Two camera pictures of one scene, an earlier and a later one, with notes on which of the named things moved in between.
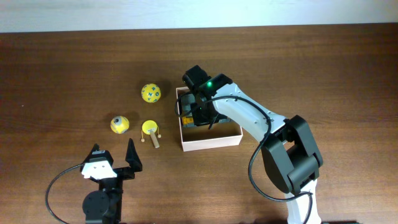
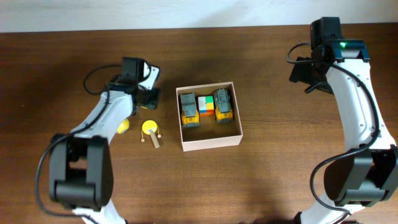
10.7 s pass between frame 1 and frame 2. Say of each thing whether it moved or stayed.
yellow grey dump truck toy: stayed
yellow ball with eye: stayed
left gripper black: moved
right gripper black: moved
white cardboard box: stayed
